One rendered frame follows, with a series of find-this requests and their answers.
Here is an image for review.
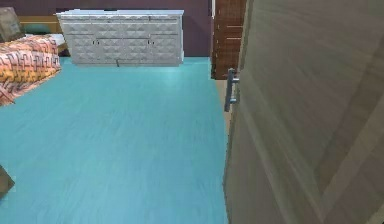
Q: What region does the white patterned cabinet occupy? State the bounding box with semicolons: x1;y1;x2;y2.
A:
55;9;185;68

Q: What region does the brown pillow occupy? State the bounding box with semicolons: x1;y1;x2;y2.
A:
0;6;25;43

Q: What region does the dark brown slatted door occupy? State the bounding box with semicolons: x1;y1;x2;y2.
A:
210;0;248;81

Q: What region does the light wooden room door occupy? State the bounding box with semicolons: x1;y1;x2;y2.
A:
222;0;384;224

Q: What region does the bed with orange patterned cover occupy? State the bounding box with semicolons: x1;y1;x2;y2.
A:
0;15;70;107

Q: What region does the brown wooden block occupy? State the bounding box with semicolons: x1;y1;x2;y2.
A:
0;165;16;200

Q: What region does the grey door handle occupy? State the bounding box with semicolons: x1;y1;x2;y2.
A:
223;67;240;113

